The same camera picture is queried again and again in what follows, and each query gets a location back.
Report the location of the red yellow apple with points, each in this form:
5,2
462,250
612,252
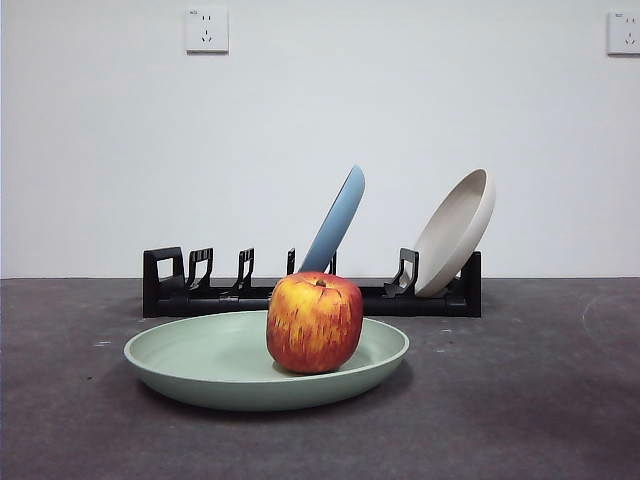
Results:
315,325

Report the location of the green plate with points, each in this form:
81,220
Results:
200,360

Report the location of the blue plate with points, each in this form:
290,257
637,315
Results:
335,220

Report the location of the beige plate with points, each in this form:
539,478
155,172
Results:
452,240

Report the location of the black plate rack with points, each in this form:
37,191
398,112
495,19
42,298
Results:
165,302

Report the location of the white wall socket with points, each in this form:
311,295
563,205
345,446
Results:
207,31
625,33

